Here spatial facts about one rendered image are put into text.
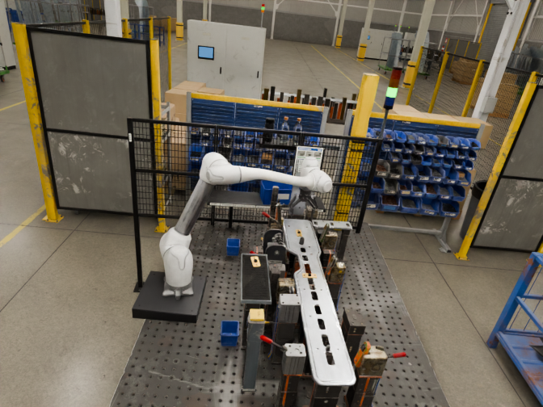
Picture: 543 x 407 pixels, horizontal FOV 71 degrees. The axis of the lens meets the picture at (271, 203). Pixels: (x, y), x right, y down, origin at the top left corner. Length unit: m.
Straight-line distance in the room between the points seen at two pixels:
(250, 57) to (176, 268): 6.73
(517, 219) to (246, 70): 5.90
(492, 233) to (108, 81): 4.38
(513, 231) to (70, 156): 4.91
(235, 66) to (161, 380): 7.28
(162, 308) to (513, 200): 3.86
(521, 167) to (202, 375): 3.80
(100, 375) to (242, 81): 6.79
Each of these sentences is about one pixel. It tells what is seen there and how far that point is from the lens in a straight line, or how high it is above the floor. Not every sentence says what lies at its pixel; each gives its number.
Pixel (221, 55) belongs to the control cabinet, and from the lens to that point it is 8.60.
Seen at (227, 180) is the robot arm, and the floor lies 1.46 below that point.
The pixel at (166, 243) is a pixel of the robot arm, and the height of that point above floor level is 0.98.
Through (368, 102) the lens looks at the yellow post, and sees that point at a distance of 2.98.
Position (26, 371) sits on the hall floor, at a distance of 3.25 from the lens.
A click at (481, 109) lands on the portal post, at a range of 6.54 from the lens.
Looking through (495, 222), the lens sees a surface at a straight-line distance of 4.93.
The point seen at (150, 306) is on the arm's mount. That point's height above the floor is 0.77.
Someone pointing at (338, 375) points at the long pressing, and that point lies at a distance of 1.77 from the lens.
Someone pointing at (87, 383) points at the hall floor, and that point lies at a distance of 3.05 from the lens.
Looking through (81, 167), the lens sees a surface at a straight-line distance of 4.44.
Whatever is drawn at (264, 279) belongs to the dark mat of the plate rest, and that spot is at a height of 1.16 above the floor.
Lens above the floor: 2.33
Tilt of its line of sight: 27 degrees down
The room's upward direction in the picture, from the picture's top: 7 degrees clockwise
